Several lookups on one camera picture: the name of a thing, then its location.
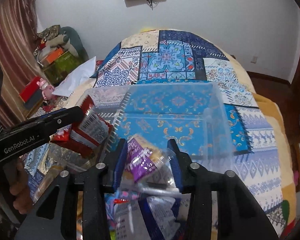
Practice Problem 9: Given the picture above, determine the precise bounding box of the clear plastic storage bin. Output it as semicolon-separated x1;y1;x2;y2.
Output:
75;82;234;173

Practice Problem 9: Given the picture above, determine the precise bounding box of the pink plush toy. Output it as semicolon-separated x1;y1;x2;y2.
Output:
37;78;56;101

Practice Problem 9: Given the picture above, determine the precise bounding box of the wall power socket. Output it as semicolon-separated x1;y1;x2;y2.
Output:
251;56;257;63

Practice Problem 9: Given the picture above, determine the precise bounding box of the white pillow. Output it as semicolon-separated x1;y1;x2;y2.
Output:
52;57;96;97

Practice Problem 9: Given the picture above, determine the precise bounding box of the blue white snack packet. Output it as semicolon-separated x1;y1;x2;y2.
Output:
104;191;184;239

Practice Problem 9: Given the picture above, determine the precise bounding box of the striped red curtain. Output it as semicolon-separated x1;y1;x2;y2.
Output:
0;0;42;127

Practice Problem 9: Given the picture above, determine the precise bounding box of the red black book stack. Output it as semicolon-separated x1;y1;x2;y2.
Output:
19;76;43;111

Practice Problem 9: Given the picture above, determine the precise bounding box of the cluttered green armchair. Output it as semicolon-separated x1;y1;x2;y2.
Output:
33;24;89;86

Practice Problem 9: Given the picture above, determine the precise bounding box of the patchwork patterned bedspread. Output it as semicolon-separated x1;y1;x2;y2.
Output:
22;29;298;238

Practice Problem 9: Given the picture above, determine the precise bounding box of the green cardboard box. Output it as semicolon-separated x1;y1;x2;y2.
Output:
43;51;83;87

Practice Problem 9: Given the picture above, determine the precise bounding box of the red snack packet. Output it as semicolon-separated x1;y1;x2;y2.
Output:
51;96;113;158

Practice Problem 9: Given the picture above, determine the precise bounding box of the person's left hand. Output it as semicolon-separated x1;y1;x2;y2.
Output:
10;159;33;215

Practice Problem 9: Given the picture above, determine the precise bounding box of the purple snack packet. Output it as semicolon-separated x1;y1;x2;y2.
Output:
125;134;167;183

